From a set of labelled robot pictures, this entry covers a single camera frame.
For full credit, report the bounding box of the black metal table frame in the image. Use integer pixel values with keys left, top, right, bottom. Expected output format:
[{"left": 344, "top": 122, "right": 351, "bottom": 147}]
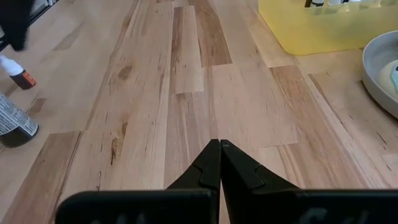
[{"left": 0, "top": 0, "right": 60, "bottom": 52}]

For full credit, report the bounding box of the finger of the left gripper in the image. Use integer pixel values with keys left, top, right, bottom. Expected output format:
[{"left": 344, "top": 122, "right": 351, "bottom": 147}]
[{"left": 0, "top": 0, "right": 35, "bottom": 52}]

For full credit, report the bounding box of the small red-orange food coloring bottle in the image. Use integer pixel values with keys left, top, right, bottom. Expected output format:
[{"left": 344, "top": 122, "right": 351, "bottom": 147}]
[{"left": 0, "top": 55, "right": 37, "bottom": 91}]

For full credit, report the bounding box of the large black food coloring bottle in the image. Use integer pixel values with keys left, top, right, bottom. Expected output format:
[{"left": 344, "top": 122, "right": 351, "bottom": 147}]
[{"left": 0, "top": 92, "right": 40, "bottom": 149}]

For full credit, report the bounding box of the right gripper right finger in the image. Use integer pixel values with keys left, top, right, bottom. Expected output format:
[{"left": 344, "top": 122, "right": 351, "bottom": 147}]
[{"left": 220, "top": 139, "right": 398, "bottom": 224}]

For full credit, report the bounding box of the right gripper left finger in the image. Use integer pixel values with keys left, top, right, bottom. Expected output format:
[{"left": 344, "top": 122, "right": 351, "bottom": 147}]
[{"left": 54, "top": 138, "right": 222, "bottom": 224}]

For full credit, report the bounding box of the mint iced toy donut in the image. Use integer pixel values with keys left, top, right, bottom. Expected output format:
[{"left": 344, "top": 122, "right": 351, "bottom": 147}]
[{"left": 377, "top": 59, "right": 398, "bottom": 102}]

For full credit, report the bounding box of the grey round plate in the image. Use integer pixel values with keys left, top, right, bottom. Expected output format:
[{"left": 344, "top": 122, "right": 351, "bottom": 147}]
[{"left": 361, "top": 30, "right": 398, "bottom": 121}]

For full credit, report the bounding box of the yellow translucent plastic tray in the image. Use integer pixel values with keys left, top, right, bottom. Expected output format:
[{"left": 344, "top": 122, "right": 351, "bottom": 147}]
[{"left": 257, "top": 0, "right": 398, "bottom": 56}]

